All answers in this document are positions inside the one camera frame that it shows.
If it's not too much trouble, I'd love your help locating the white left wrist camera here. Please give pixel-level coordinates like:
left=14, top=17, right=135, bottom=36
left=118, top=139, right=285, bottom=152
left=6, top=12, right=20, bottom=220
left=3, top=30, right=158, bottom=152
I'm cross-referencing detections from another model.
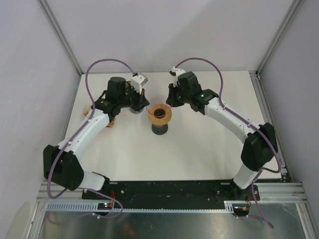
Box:
left=131, top=73, right=148, bottom=94

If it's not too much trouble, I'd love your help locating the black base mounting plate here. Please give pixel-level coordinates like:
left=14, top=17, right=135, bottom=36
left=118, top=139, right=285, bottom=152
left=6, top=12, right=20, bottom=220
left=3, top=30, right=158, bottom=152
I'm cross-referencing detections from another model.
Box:
left=81, top=178, right=261, bottom=210

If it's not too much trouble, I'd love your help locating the grey slotted cable duct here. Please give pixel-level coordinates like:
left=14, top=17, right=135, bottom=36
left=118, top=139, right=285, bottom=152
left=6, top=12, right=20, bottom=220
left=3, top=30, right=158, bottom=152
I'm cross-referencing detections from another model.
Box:
left=41, top=201, right=250, bottom=215

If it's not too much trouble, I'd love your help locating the pink transparent cone dripper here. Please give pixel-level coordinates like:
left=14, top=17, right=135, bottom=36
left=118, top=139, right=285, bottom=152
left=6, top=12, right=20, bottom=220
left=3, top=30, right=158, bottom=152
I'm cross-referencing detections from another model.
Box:
left=147, top=95, right=172, bottom=125

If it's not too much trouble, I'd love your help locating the aluminium corner post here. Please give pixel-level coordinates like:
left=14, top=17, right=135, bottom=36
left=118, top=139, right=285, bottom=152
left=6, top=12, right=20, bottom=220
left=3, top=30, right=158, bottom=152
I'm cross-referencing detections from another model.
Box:
left=37, top=0, right=83, bottom=76
left=256, top=0, right=304, bottom=75

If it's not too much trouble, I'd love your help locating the aluminium corner post right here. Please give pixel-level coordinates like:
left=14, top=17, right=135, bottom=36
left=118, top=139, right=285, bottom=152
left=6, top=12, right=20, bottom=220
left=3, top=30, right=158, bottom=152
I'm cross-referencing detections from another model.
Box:
left=256, top=0, right=304, bottom=75

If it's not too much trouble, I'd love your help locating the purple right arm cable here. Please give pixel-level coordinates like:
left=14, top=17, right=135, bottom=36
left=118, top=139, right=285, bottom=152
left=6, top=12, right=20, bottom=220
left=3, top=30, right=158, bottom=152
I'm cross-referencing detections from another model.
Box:
left=174, top=57, right=281, bottom=229

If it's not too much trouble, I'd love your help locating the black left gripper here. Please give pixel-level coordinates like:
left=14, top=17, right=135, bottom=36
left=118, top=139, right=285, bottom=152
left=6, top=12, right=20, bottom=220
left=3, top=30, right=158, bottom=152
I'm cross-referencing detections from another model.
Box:
left=120, top=87, right=150, bottom=114

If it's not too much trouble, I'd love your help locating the dark glass jar wooden band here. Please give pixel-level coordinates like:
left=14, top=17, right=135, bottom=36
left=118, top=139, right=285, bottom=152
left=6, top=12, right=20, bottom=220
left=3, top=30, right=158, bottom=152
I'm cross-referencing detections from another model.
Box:
left=124, top=81, right=144, bottom=115

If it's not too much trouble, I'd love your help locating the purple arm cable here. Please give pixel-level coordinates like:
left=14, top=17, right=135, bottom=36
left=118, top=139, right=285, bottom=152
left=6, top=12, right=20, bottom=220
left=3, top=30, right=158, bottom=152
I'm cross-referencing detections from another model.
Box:
left=46, top=58, right=137, bottom=222
left=174, top=57, right=281, bottom=229

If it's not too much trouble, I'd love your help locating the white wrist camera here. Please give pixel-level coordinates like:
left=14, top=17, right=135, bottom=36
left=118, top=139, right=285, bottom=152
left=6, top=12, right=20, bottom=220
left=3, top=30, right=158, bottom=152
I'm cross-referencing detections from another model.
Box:
left=169, top=67, right=185, bottom=87
left=131, top=73, right=148, bottom=94

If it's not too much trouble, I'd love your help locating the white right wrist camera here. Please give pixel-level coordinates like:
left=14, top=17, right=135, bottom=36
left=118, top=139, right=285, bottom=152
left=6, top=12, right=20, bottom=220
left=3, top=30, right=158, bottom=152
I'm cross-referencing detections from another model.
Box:
left=169, top=67, right=185, bottom=87

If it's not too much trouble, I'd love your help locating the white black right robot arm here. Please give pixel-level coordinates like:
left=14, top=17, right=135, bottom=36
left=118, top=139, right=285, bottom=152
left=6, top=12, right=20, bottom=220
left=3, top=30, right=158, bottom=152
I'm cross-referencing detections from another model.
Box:
left=166, top=68, right=278, bottom=200

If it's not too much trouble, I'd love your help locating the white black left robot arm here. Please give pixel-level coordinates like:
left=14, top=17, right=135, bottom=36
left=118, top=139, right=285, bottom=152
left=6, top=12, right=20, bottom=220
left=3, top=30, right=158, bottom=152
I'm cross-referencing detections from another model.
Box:
left=43, top=74, right=150, bottom=199

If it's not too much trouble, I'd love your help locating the aluminium corner post left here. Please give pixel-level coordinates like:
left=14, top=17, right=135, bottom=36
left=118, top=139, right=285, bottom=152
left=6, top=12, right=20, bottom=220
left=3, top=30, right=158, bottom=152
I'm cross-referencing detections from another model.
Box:
left=37, top=0, right=83, bottom=76

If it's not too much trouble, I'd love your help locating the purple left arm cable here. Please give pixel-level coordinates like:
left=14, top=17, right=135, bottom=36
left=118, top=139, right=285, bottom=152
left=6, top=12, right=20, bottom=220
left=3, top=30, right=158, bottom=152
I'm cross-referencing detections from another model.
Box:
left=46, top=58, right=137, bottom=222

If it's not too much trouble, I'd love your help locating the wooden ring dripper holder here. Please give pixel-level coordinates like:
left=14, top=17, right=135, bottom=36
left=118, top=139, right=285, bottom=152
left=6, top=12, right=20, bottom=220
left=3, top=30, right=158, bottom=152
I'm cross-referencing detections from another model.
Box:
left=147, top=104, right=172, bottom=125

